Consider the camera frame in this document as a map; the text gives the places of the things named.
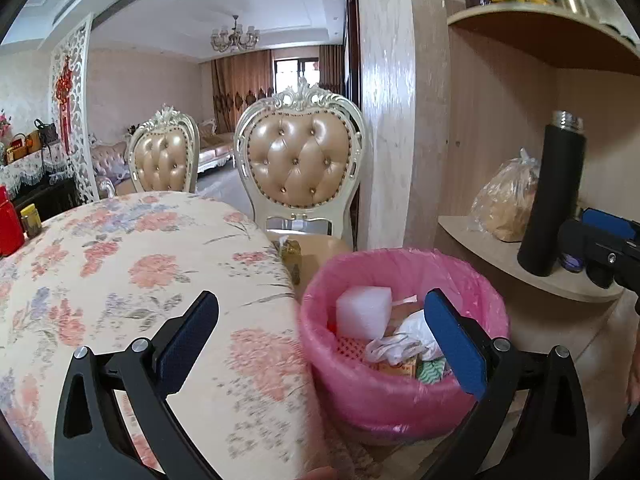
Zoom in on far beige tufted chair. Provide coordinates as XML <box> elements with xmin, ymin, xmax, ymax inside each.
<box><xmin>127</xmin><ymin>104</ymin><xmax>200</xmax><ymax>193</ymax></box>

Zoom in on brown patterned curtains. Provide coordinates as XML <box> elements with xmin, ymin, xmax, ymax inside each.
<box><xmin>201</xmin><ymin>44</ymin><xmax>345</xmax><ymax>133</ymax></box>

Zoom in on light upholstered sofa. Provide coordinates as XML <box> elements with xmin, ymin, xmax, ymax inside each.
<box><xmin>91</xmin><ymin>119</ymin><xmax>233</xmax><ymax>198</ymax></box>

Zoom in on yellow lid jar right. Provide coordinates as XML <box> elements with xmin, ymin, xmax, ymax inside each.
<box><xmin>21</xmin><ymin>204</ymin><xmax>42</xmax><ymax>240</ymax></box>

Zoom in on pink flower vase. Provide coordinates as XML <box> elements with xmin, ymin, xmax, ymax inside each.
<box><xmin>0</xmin><ymin>110</ymin><xmax>12</xmax><ymax>140</ymax></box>

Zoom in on plastic bag of food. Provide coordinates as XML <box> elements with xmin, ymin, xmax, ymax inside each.
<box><xmin>469</xmin><ymin>148</ymin><xmax>540</xmax><ymax>243</ymax></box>

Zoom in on crumpled white plastic bag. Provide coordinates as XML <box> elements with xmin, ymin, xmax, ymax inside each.
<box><xmin>363</xmin><ymin>311</ymin><xmax>444</xmax><ymax>365</ymax></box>

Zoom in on floral tablecloth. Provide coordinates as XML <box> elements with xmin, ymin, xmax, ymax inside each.
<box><xmin>1</xmin><ymin>192</ymin><xmax>328</xmax><ymax>479</ymax></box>

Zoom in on yellow medicine box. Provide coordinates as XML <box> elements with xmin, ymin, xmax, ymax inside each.
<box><xmin>376</xmin><ymin>356</ymin><xmax>418</xmax><ymax>378</ymax></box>

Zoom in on wooden corner shelf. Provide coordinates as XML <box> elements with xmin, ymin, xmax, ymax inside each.
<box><xmin>434</xmin><ymin>0</ymin><xmax>640</xmax><ymax>480</ymax></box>

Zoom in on black piano with lace cover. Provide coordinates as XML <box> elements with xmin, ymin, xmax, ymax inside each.
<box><xmin>1</xmin><ymin>144</ymin><xmax>79</xmax><ymax>221</ymax></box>

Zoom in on red thermos jug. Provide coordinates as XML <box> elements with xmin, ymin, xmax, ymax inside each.
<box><xmin>0</xmin><ymin>185</ymin><xmax>25</xmax><ymax>257</ymax></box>

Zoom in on beige tufted chair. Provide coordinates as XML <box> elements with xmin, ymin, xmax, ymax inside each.
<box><xmin>127</xmin><ymin>104</ymin><xmax>200</xmax><ymax>193</ymax></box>
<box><xmin>234</xmin><ymin>77</ymin><xmax>369</xmax><ymax>246</ymax></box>

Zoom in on white foam block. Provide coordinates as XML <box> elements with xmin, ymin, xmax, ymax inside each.
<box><xmin>335</xmin><ymin>286</ymin><xmax>392</xmax><ymax>340</ymax></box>

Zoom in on crystal chandelier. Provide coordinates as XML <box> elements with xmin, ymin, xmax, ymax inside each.
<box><xmin>209</xmin><ymin>14</ymin><xmax>260</xmax><ymax>54</ymax></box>

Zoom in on near beige tufted chair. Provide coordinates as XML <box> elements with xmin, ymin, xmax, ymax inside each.
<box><xmin>234</xmin><ymin>77</ymin><xmax>369</xmax><ymax>246</ymax></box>

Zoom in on red chinese knot ornament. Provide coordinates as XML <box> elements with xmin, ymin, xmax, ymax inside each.
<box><xmin>54</xmin><ymin>55</ymin><xmax>73</xmax><ymax>155</ymax></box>

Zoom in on black thermos bottle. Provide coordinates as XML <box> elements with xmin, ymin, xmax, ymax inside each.
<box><xmin>518</xmin><ymin>110</ymin><xmax>587</xmax><ymax>278</ymax></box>

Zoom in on white lattice room divider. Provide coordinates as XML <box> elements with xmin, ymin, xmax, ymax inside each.
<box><xmin>49</xmin><ymin>13</ymin><xmax>100</xmax><ymax>204</ymax></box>

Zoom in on black handbag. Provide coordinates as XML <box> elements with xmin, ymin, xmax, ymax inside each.
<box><xmin>34</xmin><ymin>119</ymin><xmax>60</xmax><ymax>146</ymax></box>

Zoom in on pink lined trash bin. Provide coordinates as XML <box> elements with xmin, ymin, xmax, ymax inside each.
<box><xmin>299</xmin><ymin>248</ymin><xmax>510</xmax><ymax>442</ymax></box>

